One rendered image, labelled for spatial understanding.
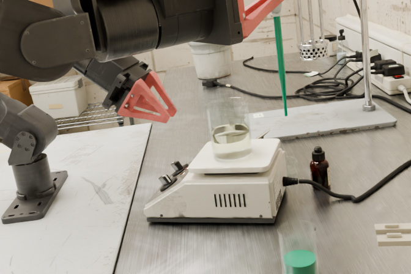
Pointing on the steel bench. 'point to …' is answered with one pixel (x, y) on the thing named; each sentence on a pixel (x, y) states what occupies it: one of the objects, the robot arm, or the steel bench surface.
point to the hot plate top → (270, 151)
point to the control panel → (170, 186)
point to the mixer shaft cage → (306, 49)
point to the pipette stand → (393, 234)
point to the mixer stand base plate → (318, 120)
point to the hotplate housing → (224, 197)
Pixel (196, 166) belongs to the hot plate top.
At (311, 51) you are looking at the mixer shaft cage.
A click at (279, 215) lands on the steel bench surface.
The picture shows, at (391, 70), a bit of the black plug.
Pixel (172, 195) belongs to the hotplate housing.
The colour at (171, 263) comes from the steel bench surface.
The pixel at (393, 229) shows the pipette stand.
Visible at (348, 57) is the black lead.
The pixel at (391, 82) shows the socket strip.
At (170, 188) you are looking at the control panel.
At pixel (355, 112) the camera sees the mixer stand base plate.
